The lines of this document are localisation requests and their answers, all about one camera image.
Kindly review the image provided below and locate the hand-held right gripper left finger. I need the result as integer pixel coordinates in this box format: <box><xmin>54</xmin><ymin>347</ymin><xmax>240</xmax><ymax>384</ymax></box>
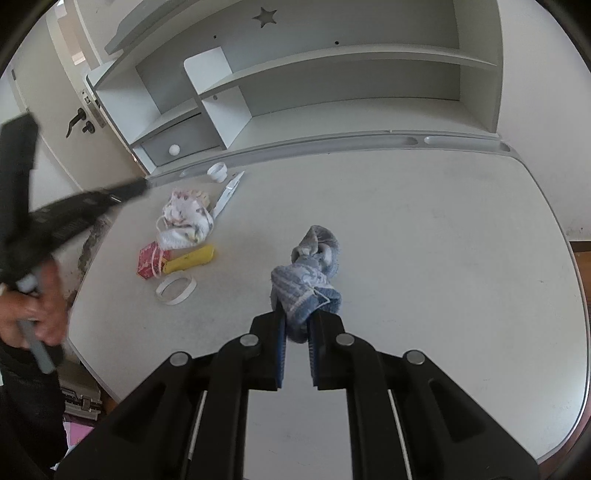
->
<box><xmin>54</xmin><ymin>311</ymin><xmax>289</xmax><ymax>480</ymax></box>

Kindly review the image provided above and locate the person's left forearm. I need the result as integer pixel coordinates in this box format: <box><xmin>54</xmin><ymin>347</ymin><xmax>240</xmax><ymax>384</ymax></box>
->
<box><xmin>0</xmin><ymin>342</ymin><xmax>68</xmax><ymax>480</ymax></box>

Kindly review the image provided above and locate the printed face mask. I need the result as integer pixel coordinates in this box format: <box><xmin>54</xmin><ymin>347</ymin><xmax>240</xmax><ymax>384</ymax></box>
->
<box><xmin>156</xmin><ymin>188</ymin><xmax>216</xmax><ymax>253</ymax></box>

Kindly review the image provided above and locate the grey case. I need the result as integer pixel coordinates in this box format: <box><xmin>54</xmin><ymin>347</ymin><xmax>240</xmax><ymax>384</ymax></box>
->
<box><xmin>61</xmin><ymin>380</ymin><xmax>103</xmax><ymax>422</ymax></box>

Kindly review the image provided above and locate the white tape ring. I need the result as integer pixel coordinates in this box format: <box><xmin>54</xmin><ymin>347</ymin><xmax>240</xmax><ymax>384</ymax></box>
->
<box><xmin>155</xmin><ymin>271</ymin><xmax>198</xmax><ymax>306</ymax></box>

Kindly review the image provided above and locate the metal door latch plate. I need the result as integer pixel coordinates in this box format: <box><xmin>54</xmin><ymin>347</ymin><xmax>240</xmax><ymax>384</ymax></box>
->
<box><xmin>82</xmin><ymin>89</ymin><xmax>105</xmax><ymax>128</ymax></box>

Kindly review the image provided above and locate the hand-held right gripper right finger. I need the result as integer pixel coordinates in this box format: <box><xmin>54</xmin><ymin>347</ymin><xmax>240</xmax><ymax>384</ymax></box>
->
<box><xmin>307</xmin><ymin>312</ymin><xmax>542</xmax><ymax>480</ymax></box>

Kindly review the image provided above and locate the black door handle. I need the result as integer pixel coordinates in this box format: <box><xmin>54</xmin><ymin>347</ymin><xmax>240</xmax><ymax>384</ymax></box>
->
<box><xmin>65</xmin><ymin>108</ymin><xmax>88</xmax><ymax>138</ymax></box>

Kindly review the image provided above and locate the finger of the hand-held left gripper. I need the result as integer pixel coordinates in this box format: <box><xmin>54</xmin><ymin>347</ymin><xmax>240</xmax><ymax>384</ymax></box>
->
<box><xmin>107</xmin><ymin>178</ymin><xmax>153</xmax><ymax>205</ymax></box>

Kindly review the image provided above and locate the white plastic strip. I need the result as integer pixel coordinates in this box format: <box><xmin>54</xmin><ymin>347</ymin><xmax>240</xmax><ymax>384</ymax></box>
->
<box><xmin>211</xmin><ymin>171</ymin><xmax>246</xmax><ymax>219</ymax></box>

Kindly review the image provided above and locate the pink item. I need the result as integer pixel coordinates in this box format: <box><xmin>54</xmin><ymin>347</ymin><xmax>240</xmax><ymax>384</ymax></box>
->
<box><xmin>62</xmin><ymin>413</ymin><xmax>96</xmax><ymax>459</ymax></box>

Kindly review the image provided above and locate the person's left hand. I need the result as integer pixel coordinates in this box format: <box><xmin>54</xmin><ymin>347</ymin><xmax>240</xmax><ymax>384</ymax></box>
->
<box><xmin>0</xmin><ymin>258</ymin><xmax>71</xmax><ymax>347</ymax></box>

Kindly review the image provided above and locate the grey drawer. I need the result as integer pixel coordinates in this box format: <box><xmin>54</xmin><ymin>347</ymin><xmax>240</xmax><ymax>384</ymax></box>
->
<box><xmin>139</xmin><ymin>119</ymin><xmax>223</xmax><ymax>168</ymax></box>

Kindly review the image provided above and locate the yellow plastic piece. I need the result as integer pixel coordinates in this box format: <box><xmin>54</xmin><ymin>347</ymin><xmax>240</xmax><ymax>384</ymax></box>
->
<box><xmin>165</xmin><ymin>245</ymin><xmax>216</xmax><ymax>274</ymax></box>

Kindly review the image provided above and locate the white door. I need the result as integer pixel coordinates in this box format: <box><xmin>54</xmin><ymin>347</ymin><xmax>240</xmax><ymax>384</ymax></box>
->
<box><xmin>8</xmin><ymin>14</ymin><xmax>145</xmax><ymax>192</ymax></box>

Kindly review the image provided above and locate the small red box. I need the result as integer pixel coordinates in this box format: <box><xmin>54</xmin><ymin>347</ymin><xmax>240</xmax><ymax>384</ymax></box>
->
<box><xmin>137</xmin><ymin>240</ymin><xmax>164</xmax><ymax>282</ymax></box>

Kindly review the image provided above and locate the grey white shelf unit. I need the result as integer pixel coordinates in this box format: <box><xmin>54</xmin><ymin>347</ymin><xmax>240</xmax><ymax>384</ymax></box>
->
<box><xmin>85</xmin><ymin>0</ymin><xmax>505</xmax><ymax>179</ymax></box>

